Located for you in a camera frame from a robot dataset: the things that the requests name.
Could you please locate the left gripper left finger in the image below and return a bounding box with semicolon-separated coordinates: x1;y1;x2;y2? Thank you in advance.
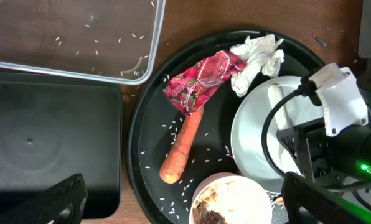
0;174;88;224

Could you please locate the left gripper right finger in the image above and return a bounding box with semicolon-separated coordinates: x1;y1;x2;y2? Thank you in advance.
281;172;371;224

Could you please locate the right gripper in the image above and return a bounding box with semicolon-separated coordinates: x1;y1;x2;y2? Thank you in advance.
276;119;338;187

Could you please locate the white plastic fork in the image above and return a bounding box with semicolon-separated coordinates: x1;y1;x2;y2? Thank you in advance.
266;83;301;175

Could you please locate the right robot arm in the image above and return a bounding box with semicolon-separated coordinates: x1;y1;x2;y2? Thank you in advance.
276;88;371;192

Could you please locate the peanut on tray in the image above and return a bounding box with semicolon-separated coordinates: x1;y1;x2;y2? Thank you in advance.
274;197;284;205

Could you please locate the grey plate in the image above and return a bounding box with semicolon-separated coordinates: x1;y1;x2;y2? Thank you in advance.
230;75;326;194

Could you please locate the black rectangular tray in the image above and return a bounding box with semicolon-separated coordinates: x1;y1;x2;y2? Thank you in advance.
0;73;123;219

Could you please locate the pink bowl with leftovers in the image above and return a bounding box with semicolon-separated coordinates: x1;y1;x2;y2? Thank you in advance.
189;172;273;224

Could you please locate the crumpled white tissue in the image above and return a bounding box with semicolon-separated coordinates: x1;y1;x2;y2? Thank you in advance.
230;34;284;97

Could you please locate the orange carrot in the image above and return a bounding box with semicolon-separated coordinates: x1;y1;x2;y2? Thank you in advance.
159;106;204;184

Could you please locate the round black tray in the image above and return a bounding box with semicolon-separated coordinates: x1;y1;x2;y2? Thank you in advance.
125;29;353;224

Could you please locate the red snack wrapper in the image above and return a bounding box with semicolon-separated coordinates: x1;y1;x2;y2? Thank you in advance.
162;50;246;116

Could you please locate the clear plastic bin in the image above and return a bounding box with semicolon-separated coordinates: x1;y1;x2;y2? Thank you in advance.
0;0;166;85

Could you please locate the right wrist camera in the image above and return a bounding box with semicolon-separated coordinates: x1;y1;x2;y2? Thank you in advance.
309;63;369;137

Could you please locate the black camera cable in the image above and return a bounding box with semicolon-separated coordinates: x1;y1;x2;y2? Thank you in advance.
261;76;371;218

